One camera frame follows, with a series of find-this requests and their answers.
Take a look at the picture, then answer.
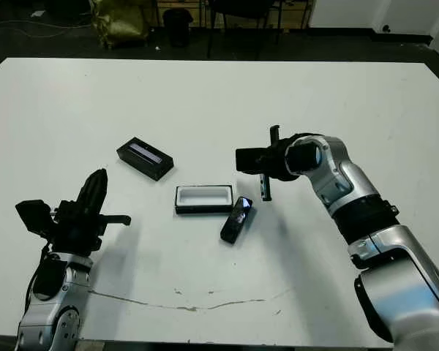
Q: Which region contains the black slim camera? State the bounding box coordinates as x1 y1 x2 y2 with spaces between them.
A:
219 196 254 244

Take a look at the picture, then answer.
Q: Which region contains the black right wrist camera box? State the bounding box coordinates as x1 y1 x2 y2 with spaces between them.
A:
236 146 271 175

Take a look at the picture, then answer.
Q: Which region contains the black box lid with print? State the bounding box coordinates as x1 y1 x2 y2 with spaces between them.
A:
116 136 175 181

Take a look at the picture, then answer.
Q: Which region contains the black chair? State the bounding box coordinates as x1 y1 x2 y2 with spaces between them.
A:
206 0 281 61

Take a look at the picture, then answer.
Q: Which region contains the black waste bin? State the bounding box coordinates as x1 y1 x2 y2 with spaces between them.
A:
162 9 193 48

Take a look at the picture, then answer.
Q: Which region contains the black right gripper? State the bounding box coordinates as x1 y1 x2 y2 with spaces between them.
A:
255 124 301 203

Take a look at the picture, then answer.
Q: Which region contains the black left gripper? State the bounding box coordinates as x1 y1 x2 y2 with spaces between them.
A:
47 169 132 254

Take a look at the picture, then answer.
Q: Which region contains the yellow-green bag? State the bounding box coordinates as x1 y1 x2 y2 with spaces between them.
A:
89 0 151 50

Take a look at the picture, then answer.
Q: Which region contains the white floor cable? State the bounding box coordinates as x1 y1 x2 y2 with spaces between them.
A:
0 14 96 38

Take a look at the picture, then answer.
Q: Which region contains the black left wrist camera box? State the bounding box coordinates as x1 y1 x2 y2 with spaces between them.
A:
15 199 55 237

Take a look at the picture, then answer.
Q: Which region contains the black box with white insert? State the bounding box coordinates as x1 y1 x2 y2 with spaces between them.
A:
174 184 236 216

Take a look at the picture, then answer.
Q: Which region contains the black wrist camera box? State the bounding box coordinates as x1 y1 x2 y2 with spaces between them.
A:
236 146 271 175
15 199 55 237

